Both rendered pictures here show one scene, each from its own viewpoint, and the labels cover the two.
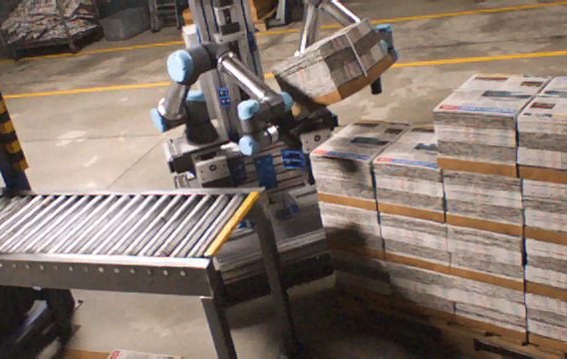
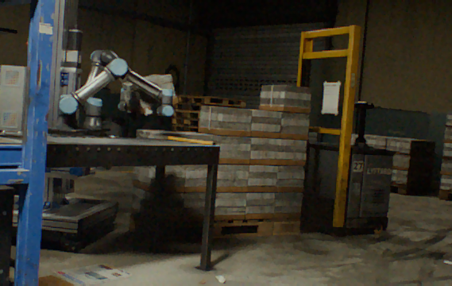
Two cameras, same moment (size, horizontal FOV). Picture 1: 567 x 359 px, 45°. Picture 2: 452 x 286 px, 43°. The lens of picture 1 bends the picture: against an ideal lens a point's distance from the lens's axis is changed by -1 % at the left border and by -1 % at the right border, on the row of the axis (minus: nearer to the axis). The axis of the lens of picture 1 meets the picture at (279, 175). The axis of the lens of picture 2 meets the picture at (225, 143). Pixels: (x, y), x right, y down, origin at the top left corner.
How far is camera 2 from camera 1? 3.98 m
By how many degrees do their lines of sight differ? 73
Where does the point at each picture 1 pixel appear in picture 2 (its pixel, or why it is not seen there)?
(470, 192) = (231, 146)
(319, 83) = not seen: hidden behind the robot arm
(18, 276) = (117, 158)
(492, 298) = (233, 199)
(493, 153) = (243, 125)
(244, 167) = not seen: hidden behind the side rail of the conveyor
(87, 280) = (161, 158)
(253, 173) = not seen: hidden behind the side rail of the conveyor
